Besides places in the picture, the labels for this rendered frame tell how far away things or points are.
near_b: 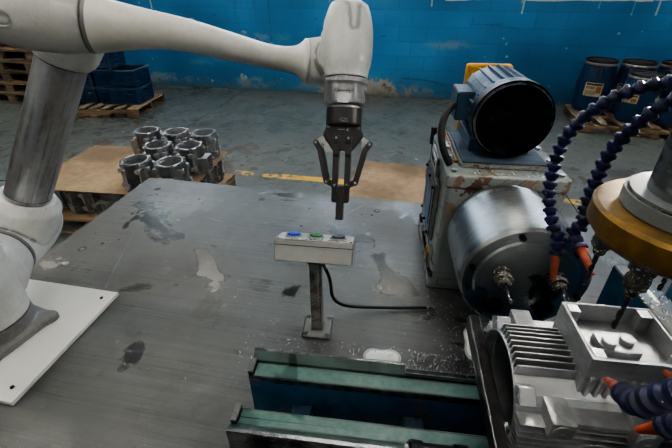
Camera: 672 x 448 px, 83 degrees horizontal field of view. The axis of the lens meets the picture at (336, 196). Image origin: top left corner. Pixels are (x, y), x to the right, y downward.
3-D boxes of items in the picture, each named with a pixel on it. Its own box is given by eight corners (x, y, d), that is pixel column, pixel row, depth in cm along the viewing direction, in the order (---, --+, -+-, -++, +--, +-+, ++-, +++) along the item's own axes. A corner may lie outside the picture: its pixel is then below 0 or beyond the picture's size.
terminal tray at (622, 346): (628, 340, 59) (647, 306, 55) (673, 407, 49) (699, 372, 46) (547, 332, 60) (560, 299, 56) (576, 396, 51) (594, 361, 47)
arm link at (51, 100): (-47, 271, 93) (3, 222, 112) (29, 288, 100) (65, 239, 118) (11, -48, 66) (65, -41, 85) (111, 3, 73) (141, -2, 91)
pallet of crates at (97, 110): (165, 101, 561) (153, 44, 522) (138, 118, 491) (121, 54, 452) (87, 100, 566) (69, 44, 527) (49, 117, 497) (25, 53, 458)
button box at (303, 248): (354, 257, 87) (355, 234, 86) (352, 266, 80) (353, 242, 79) (281, 251, 89) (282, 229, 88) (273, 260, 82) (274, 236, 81)
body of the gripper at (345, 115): (322, 104, 76) (320, 150, 77) (364, 105, 75) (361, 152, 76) (326, 108, 84) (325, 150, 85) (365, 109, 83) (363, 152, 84)
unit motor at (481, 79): (492, 186, 129) (523, 57, 108) (522, 244, 101) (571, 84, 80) (416, 182, 132) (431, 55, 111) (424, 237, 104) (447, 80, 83)
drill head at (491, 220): (523, 239, 108) (547, 159, 96) (579, 346, 76) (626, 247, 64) (434, 233, 110) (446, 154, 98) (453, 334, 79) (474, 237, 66)
